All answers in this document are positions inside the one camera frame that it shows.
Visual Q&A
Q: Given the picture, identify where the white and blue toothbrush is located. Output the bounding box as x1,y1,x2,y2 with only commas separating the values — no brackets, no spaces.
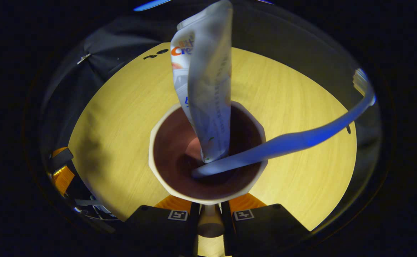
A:
192,69,376,178

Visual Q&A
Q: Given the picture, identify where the wooden desktop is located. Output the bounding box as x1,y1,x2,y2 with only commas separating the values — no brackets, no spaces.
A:
68,42,357,257

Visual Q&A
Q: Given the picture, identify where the white toothpaste tube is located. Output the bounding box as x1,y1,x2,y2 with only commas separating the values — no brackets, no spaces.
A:
170,0,233,163

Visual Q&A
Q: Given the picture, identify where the beige cup with handle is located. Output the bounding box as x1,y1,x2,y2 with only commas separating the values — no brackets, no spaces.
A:
149,101,268,238

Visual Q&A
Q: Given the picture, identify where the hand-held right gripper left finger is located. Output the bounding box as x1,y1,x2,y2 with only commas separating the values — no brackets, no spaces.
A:
124,195,200,257

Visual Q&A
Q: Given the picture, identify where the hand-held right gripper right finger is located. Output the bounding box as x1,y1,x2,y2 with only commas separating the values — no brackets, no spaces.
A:
223,193,311,257

